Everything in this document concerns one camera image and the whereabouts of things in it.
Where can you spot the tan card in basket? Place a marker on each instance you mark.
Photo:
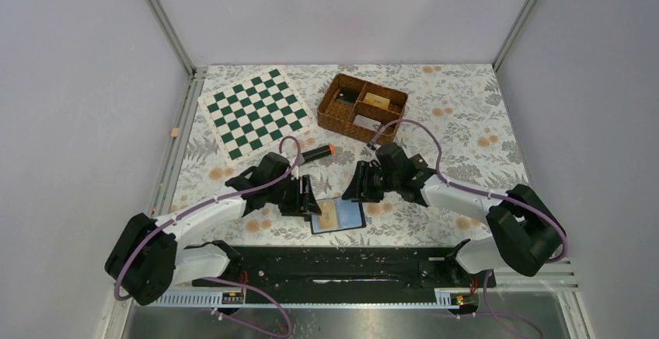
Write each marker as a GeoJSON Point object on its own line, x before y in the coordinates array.
{"type": "Point", "coordinates": [377, 101]}

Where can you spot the white card in basket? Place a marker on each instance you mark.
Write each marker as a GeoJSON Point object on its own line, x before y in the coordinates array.
{"type": "Point", "coordinates": [366, 122]}

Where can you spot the black item in basket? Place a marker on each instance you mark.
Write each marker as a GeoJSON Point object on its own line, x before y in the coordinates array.
{"type": "Point", "coordinates": [347, 96]}

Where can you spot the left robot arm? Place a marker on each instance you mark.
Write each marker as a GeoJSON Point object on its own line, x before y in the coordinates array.
{"type": "Point", "coordinates": [153, 254]}

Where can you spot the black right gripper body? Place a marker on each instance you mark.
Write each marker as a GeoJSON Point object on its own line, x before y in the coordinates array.
{"type": "Point", "coordinates": [376, 182]}

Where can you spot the green white chessboard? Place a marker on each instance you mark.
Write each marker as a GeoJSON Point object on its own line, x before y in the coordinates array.
{"type": "Point", "coordinates": [251, 116]}

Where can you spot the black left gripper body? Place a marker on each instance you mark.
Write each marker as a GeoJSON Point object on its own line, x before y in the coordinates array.
{"type": "Point", "coordinates": [287, 194]}

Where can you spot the brown wicker divided basket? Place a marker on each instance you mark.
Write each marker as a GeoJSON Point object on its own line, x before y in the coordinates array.
{"type": "Point", "coordinates": [338, 117]}

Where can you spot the aluminium slotted rail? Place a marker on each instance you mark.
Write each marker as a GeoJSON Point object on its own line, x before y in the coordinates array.
{"type": "Point", "coordinates": [359, 294]}

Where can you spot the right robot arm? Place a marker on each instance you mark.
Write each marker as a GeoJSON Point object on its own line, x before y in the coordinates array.
{"type": "Point", "coordinates": [524, 235]}

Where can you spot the black leather card holder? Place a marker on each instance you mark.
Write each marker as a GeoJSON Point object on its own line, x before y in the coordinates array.
{"type": "Point", "coordinates": [350, 216]}

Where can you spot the black flashlight orange tip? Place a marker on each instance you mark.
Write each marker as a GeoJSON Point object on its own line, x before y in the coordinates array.
{"type": "Point", "coordinates": [318, 153]}

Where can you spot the floral table mat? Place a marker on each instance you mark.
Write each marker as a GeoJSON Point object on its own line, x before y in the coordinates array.
{"type": "Point", "coordinates": [461, 104]}

